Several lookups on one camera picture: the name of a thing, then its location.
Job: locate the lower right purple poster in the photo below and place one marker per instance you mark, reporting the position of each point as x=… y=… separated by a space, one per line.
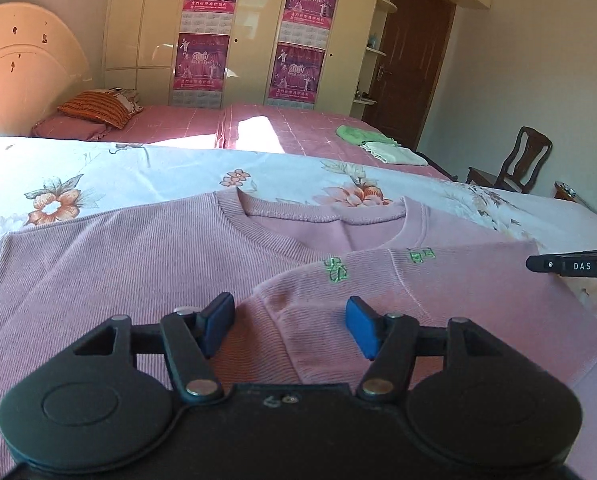
x=295 y=76

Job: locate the dark wooden chair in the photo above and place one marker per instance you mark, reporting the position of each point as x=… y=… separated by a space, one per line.
x=519 y=171

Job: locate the white floral bed sheet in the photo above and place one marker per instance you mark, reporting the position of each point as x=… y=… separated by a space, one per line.
x=50 y=181

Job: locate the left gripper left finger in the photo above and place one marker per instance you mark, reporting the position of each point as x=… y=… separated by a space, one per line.
x=190 y=340

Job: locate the white folded cloth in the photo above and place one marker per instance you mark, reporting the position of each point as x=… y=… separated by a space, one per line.
x=393 y=154

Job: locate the pink knit sweater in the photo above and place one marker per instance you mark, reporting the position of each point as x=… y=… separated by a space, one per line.
x=291 y=270

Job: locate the upper right purple poster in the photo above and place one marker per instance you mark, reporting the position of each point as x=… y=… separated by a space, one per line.
x=307 y=22

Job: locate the pink checked bed cover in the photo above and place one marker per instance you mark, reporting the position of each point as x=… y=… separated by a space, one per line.
x=244 y=127

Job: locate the cream wardrobe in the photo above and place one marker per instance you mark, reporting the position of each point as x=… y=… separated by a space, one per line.
x=141 y=39

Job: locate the lower left purple poster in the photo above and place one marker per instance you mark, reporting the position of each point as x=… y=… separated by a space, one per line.
x=199 y=71

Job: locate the green folded cloth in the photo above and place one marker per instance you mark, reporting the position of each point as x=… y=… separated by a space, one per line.
x=358 y=137

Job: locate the dark brown door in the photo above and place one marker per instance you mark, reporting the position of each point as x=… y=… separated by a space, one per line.
x=413 y=46

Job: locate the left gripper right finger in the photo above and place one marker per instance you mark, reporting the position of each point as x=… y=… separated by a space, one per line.
x=388 y=342

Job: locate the orange striped pillow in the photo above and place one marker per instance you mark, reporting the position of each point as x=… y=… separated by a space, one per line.
x=113 y=107

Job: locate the cream wooden headboard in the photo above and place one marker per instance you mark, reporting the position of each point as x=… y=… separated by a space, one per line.
x=41 y=66

